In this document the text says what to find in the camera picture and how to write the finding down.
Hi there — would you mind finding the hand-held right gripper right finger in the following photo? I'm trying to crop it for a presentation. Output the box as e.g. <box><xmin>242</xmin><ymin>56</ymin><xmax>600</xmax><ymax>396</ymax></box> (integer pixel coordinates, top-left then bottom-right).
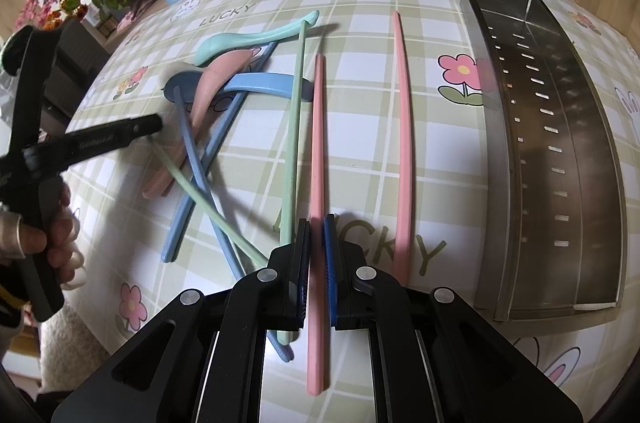
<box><xmin>324</xmin><ymin>214</ymin><xmax>588</xmax><ymax>423</ymax></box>

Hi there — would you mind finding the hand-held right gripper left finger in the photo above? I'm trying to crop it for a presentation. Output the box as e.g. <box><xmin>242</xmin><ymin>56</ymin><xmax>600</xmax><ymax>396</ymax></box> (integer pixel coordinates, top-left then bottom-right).
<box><xmin>50</xmin><ymin>218</ymin><xmax>313</xmax><ymax>423</ymax></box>

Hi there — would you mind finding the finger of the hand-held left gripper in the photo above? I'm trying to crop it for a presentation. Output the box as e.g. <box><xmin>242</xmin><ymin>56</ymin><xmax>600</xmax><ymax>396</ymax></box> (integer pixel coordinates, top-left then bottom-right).
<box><xmin>2</xmin><ymin>27</ymin><xmax>61</xmax><ymax>154</ymax></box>
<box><xmin>30</xmin><ymin>114</ymin><xmax>163</xmax><ymax>176</ymax></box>

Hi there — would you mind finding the pink spoon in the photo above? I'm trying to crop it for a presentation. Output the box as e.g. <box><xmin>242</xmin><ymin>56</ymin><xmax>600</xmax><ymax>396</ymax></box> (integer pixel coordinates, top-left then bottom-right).
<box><xmin>141</xmin><ymin>49</ymin><xmax>257</xmax><ymax>198</ymax></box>

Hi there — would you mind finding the green chopstick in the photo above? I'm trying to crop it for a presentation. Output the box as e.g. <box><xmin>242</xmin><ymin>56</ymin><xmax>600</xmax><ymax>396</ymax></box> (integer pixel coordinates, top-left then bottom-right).
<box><xmin>276</xmin><ymin>22</ymin><xmax>307</xmax><ymax>346</ymax></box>
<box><xmin>150</xmin><ymin>140</ymin><xmax>271</xmax><ymax>269</ymax></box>

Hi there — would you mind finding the blue chopstick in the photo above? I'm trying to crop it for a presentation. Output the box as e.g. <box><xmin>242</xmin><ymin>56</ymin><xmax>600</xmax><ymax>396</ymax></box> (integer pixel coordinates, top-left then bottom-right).
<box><xmin>161</xmin><ymin>42</ymin><xmax>278</xmax><ymax>263</ymax></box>
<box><xmin>172</xmin><ymin>85</ymin><xmax>296</xmax><ymax>363</ymax></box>

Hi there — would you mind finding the pink chopstick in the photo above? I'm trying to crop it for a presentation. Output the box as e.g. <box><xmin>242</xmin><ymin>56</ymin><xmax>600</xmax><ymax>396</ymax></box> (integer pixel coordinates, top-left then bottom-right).
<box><xmin>391</xmin><ymin>9</ymin><xmax>417</xmax><ymax>286</ymax></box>
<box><xmin>305</xmin><ymin>53</ymin><xmax>328</xmax><ymax>396</ymax></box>

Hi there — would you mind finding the teal spoon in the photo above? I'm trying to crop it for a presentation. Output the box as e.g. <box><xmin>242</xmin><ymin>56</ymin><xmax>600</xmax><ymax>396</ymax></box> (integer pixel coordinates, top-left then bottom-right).
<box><xmin>194</xmin><ymin>10</ymin><xmax>321</xmax><ymax>66</ymax></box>

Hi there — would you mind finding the blue spoon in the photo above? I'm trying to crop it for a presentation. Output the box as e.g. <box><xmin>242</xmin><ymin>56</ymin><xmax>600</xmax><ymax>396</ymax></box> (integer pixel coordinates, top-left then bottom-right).
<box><xmin>164</xmin><ymin>72</ymin><xmax>315</xmax><ymax>104</ymax></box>

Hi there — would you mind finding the stainless steel utensil tray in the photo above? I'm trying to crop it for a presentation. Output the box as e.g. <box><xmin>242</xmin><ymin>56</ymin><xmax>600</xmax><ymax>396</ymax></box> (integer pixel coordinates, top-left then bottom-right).
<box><xmin>455</xmin><ymin>0</ymin><xmax>628</xmax><ymax>323</ymax></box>

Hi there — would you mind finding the person's left hand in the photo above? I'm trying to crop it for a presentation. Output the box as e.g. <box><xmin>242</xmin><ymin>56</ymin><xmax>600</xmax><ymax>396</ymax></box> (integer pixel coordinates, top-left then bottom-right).
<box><xmin>0</xmin><ymin>183</ymin><xmax>86</xmax><ymax>289</ymax></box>

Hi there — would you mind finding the dark chair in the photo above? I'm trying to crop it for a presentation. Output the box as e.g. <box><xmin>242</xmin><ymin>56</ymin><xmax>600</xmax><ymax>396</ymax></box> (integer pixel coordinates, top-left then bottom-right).
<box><xmin>30</xmin><ymin>20</ymin><xmax>116</xmax><ymax>138</ymax></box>

